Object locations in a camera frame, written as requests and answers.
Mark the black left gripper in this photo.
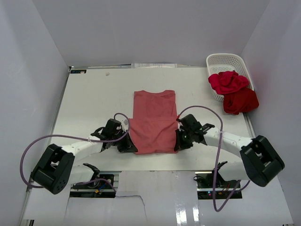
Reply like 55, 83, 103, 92
111, 129, 137, 153

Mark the salmon pink t shirt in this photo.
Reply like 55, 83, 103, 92
129, 90, 178, 155

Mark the red t shirt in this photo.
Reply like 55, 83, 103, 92
208, 71, 259, 115

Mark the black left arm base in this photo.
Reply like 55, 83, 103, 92
70, 172, 119, 198

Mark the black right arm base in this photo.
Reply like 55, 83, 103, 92
193, 172, 237, 200

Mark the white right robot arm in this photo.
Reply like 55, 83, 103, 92
174, 114, 285, 188

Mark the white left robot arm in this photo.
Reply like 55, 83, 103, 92
31, 118, 138, 194

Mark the white plastic basket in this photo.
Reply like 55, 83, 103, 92
206, 53, 254, 102

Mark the black table label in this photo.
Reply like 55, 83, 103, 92
70, 69, 87, 74

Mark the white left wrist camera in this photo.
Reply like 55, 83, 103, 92
121, 119, 129, 131

